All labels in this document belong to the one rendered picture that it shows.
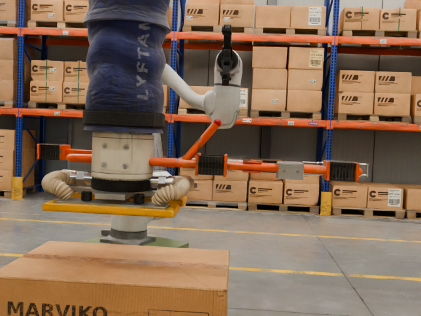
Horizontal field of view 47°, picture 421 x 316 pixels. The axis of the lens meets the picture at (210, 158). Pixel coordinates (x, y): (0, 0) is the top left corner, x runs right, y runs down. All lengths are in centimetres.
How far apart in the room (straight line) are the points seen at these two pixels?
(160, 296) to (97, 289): 16
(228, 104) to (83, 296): 91
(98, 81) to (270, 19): 745
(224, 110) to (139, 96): 61
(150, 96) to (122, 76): 9
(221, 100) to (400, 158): 852
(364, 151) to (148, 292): 895
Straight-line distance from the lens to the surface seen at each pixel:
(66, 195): 133
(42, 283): 132
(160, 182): 136
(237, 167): 132
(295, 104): 851
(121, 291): 127
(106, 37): 132
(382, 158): 1012
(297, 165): 133
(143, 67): 131
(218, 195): 847
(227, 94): 185
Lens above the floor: 132
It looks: 3 degrees down
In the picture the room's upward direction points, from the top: 2 degrees clockwise
